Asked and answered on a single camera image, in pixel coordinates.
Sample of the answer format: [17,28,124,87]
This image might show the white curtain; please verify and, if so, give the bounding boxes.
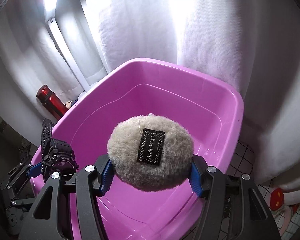
[0,0,300,205]

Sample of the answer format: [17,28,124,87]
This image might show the beige fluffy round pouch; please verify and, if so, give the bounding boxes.
[107,114,194,192]

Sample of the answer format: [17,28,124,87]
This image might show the red metal water bottle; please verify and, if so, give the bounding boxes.
[36,85,68,120]

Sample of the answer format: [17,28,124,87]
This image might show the white black grid cloth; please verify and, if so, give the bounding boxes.
[185,139,300,240]

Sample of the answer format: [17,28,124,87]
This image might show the black sport wristwatch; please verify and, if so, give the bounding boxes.
[41,118,79,182]

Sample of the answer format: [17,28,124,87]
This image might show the pink plastic tub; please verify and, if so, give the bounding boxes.
[53,58,244,239]

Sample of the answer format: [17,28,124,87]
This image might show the pink fluffy strawberry headband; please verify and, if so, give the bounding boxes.
[269,188,300,235]

